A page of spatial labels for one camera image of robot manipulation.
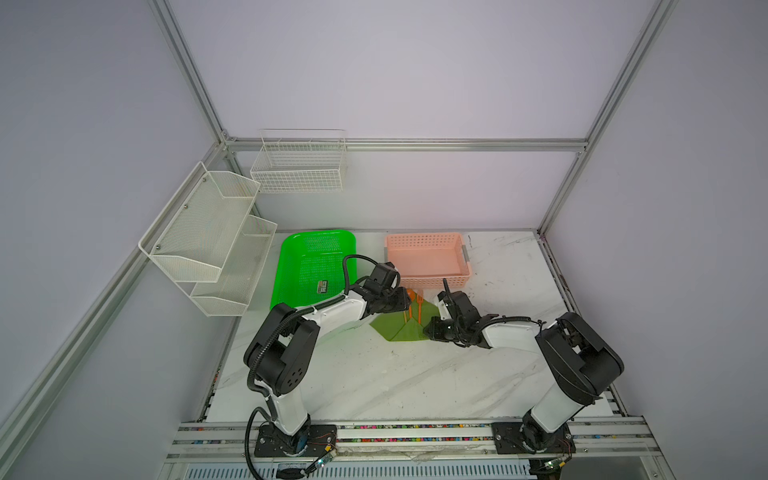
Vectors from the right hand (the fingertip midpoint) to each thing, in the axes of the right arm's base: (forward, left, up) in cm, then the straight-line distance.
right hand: (422, 330), depth 92 cm
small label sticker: (+17, +35, 0) cm, 39 cm away
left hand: (+6, +5, +6) cm, 10 cm away
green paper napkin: (+2, +6, 0) cm, 6 cm away
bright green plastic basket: (+26, +41, -1) cm, 49 cm away
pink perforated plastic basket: (+32, -2, -3) cm, 32 cm away
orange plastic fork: (+11, 0, 0) cm, 11 cm away
